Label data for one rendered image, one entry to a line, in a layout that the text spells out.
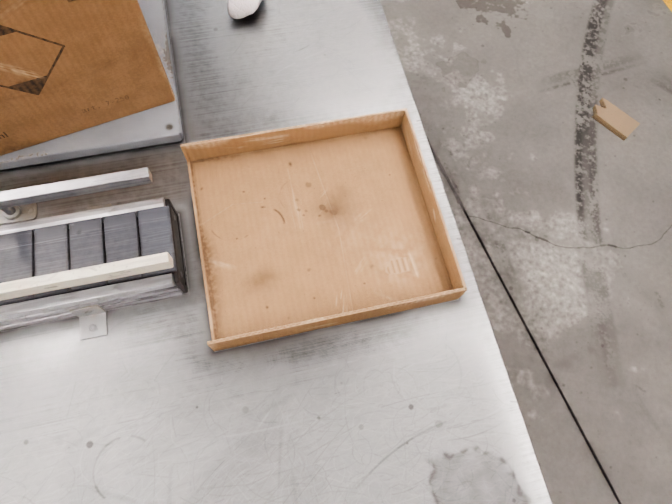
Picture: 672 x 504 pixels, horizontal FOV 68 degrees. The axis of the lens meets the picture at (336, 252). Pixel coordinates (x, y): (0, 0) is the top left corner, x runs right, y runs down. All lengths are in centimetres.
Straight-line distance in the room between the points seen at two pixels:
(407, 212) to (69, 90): 44
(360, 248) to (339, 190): 9
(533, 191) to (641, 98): 60
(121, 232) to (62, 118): 18
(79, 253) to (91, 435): 20
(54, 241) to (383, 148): 42
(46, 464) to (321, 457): 29
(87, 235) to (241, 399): 26
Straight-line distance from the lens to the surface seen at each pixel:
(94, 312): 65
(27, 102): 70
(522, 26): 220
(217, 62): 80
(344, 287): 61
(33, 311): 63
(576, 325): 165
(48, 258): 64
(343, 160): 68
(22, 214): 74
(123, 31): 64
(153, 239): 61
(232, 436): 59
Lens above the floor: 141
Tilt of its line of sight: 68 degrees down
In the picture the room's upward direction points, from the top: 7 degrees clockwise
